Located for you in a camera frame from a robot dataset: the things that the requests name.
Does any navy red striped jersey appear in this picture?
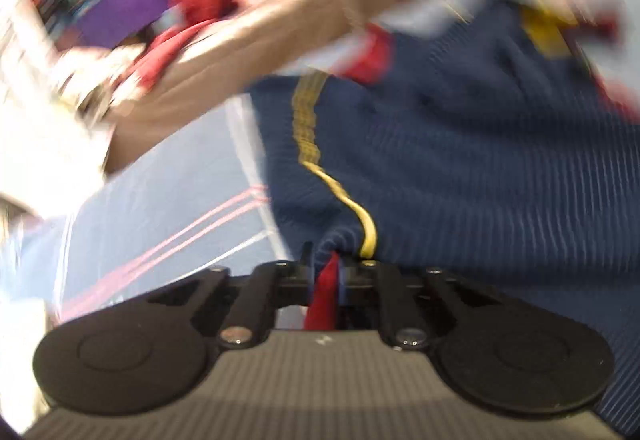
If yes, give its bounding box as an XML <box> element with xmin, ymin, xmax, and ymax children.
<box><xmin>250</xmin><ymin>0</ymin><xmax>639</xmax><ymax>438</ymax></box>

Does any blue plaid bed sheet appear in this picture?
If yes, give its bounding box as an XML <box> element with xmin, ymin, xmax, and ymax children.
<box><xmin>0</xmin><ymin>0</ymin><xmax>640</xmax><ymax>327</ymax></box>

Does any red jacket on bed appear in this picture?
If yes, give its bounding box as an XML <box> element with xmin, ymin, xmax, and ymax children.
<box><xmin>115</xmin><ymin>0</ymin><xmax>238</xmax><ymax>99</ymax></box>

